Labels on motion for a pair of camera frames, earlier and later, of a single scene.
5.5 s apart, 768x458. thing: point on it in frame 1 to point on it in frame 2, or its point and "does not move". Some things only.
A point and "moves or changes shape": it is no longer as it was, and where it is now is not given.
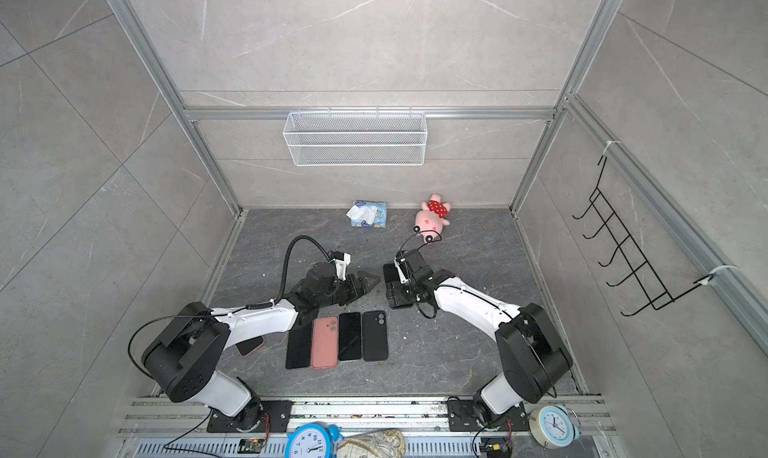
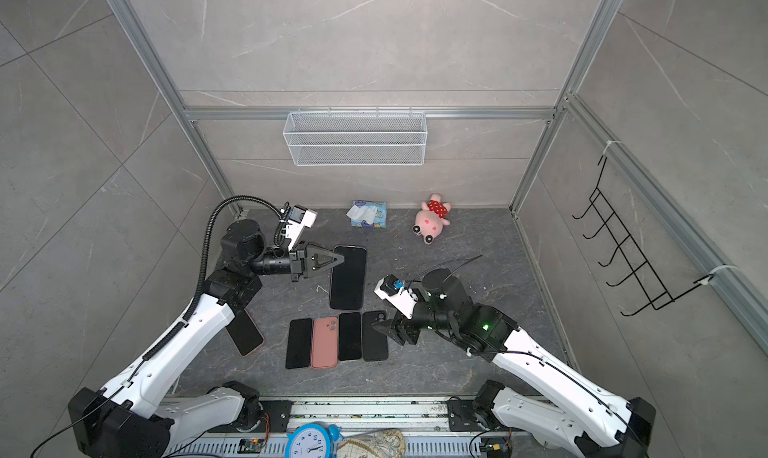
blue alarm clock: (314, 440) does not move
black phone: (391, 273) moves or changes shape
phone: (299, 347) does not move
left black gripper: (364, 283) to (322, 265)
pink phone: (324, 349) does not move
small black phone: (374, 335) does not move
